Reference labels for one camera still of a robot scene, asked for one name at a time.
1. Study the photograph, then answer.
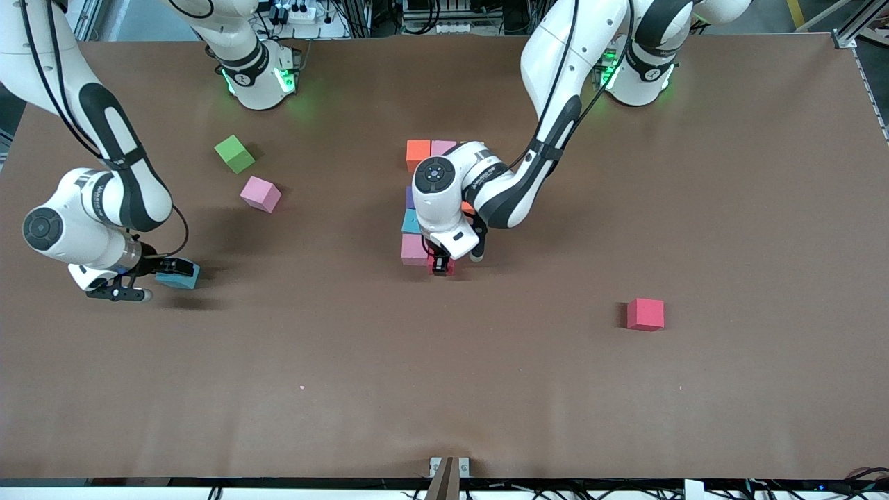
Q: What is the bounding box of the aluminium frame corner profile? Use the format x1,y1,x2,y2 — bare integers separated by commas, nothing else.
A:
795,0,889,49

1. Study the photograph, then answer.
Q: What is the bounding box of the silver metal bracket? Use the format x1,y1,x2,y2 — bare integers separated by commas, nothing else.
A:
429,456,471,478

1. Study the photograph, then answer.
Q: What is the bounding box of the green foam cube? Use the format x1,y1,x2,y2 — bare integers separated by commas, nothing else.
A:
214,135,256,174

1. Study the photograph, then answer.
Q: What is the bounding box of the brown tapered post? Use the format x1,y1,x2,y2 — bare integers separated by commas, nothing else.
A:
424,456,461,500

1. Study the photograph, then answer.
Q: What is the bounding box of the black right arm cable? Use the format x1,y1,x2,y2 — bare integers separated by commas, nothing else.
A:
142,205,190,259

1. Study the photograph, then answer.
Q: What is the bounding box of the white power strip with plugs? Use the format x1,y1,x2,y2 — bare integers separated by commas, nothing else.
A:
269,2,319,26

